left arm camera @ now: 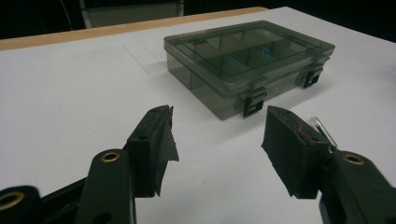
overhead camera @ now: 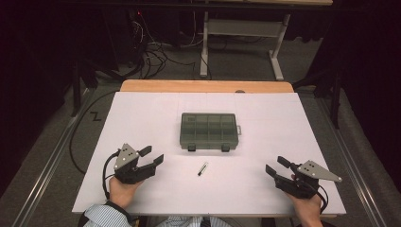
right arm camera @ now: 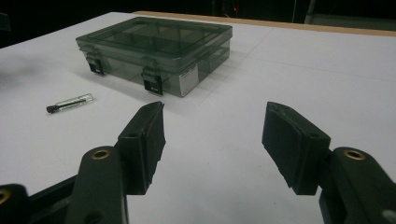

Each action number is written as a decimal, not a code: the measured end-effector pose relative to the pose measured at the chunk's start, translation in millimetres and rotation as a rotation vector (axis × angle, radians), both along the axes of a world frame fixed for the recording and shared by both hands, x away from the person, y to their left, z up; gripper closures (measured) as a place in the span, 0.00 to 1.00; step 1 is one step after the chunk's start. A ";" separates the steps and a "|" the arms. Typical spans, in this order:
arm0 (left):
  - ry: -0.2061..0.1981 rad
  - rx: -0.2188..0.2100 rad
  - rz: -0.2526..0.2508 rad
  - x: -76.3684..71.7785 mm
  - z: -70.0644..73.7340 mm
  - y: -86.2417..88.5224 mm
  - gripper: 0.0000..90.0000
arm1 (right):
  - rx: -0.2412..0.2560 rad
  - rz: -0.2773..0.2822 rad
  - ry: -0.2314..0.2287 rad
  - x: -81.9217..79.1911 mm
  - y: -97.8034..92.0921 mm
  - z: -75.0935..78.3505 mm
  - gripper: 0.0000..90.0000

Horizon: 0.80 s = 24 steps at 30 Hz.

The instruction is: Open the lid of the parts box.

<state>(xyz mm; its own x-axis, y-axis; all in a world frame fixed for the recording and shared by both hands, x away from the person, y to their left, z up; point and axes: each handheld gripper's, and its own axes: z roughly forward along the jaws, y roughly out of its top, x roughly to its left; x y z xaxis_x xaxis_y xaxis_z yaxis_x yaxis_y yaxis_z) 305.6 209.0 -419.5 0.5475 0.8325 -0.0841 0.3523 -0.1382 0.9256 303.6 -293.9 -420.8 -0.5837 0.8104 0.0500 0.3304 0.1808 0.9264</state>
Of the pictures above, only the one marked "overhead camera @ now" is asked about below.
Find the black wristband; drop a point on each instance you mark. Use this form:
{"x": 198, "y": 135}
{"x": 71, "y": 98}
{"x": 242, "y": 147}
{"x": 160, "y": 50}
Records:
{"x": 121, "y": 208}

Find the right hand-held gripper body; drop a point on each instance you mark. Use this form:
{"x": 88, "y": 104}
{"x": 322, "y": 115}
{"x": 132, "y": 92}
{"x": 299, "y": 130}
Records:
{"x": 315, "y": 171}

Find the grey transparent compartment box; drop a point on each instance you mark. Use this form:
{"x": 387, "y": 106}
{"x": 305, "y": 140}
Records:
{"x": 208, "y": 129}

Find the black metal stand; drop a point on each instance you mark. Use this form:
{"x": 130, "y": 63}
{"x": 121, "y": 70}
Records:
{"x": 76, "y": 91}
{"x": 336, "y": 101}

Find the person's left hand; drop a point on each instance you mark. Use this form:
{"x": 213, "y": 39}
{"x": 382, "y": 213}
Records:
{"x": 121, "y": 192}

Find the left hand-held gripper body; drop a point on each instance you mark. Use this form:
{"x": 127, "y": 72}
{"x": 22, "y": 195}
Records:
{"x": 126, "y": 157}

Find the white board table cover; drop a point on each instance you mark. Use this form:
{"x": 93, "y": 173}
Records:
{"x": 252, "y": 189}

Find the person's right hand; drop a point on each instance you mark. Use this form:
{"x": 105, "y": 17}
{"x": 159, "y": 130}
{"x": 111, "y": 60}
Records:
{"x": 307, "y": 209}

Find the dark curtain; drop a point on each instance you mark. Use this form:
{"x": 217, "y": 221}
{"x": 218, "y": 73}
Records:
{"x": 28, "y": 78}
{"x": 375, "y": 78}

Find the metal floor rail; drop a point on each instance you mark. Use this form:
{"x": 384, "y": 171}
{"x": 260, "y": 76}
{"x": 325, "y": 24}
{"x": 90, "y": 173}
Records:
{"x": 350, "y": 164}
{"x": 53, "y": 160}

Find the person's striped shirt torso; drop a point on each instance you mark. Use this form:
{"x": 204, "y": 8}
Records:
{"x": 183, "y": 222}

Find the white metal desk frame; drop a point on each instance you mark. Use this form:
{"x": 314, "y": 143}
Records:
{"x": 242, "y": 27}

